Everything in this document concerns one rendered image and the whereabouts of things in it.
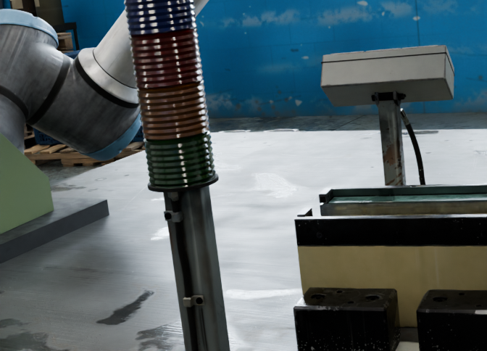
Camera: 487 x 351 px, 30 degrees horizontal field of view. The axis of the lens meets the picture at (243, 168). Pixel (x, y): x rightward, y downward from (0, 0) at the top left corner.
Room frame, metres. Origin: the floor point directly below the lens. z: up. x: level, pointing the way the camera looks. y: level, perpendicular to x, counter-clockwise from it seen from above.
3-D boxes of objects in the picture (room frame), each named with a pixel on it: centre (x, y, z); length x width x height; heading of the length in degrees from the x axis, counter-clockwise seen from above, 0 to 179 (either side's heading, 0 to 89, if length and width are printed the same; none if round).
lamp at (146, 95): (0.79, 0.05, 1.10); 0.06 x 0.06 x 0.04
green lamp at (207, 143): (0.79, 0.05, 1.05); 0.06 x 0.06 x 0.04
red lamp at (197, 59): (0.79, 0.05, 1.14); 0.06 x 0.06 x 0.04
